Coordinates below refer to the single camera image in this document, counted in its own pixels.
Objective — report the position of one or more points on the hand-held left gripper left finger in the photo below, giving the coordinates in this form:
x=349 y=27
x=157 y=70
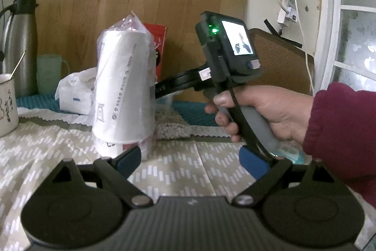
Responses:
x=130 y=158

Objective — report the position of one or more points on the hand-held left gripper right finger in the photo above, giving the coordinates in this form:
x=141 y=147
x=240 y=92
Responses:
x=252 y=164

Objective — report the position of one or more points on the sleeve of white paper cups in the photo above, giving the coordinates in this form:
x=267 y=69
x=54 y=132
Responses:
x=123 y=86

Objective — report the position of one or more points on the person's right forearm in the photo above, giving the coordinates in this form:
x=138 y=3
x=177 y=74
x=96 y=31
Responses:
x=343 y=127

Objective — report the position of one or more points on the person's right hand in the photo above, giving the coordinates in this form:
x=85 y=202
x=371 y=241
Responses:
x=279 y=109

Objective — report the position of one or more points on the light blue tissue pack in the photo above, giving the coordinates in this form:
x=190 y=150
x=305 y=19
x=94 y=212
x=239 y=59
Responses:
x=290 y=152

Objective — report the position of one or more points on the brown woven chair back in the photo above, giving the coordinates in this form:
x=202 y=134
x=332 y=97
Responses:
x=282 y=62

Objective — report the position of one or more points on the beige chevron tablecloth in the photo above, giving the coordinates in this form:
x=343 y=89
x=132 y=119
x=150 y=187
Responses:
x=182 y=168

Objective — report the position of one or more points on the white power strip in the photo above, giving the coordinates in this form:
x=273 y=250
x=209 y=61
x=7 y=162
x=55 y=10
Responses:
x=289 y=11

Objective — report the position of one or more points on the red package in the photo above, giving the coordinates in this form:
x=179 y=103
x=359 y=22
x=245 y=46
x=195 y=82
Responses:
x=160 y=42

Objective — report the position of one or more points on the white plastic bag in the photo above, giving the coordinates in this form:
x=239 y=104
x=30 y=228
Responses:
x=73 y=92

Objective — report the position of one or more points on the pale green plastic cup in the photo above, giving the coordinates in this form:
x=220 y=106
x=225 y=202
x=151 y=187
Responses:
x=48 y=74

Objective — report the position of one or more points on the white enamel mug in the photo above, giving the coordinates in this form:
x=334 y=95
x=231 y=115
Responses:
x=7 y=109

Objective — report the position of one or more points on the steel thermos jug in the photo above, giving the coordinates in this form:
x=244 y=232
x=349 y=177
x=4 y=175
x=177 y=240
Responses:
x=22 y=48

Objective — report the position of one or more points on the white window frame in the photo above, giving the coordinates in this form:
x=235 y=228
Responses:
x=329 y=4

